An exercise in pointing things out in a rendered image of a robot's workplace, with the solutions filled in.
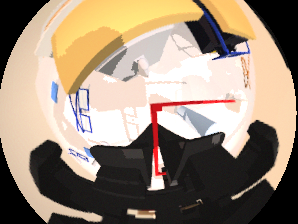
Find red glasses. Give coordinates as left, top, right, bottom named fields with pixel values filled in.
left=150, top=99, right=234, bottom=176

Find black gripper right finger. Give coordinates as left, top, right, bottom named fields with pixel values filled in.
left=157, top=124, right=226, bottom=186

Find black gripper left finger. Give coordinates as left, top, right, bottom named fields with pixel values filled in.
left=89, top=123, right=154, bottom=188

